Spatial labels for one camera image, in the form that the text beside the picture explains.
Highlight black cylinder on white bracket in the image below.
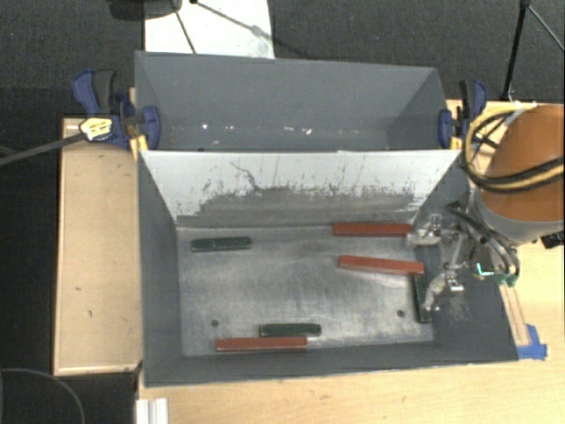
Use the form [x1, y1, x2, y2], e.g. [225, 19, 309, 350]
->
[539, 231, 565, 250]

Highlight grey metal bin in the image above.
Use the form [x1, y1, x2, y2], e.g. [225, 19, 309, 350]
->
[133, 49, 520, 388]

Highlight dark green flat block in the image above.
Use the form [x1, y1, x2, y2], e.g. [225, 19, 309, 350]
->
[190, 236, 253, 254]
[259, 322, 322, 338]

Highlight red-brown flat block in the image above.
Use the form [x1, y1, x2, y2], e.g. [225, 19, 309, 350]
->
[331, 222, 414, 239]
[215, 336, 309, 353]
[337, 254, 426, 277]

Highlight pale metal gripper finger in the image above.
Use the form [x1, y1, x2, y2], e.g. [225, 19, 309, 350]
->
[404, 213, 445, 249]
[421, 271, 465, 314]

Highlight pale wood board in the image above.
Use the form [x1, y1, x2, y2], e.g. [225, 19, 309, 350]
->
[52, 117, 145, 377]

